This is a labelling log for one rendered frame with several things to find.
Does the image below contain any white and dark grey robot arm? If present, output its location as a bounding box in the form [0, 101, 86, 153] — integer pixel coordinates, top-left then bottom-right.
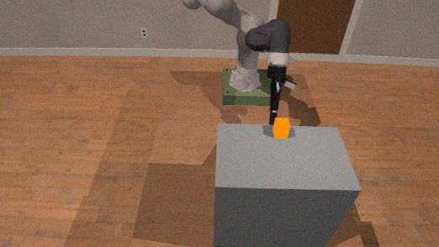
[182, 0, 295, 92]

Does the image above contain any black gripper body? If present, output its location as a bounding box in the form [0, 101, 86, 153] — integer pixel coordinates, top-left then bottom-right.
[267, 66, 287, 91]

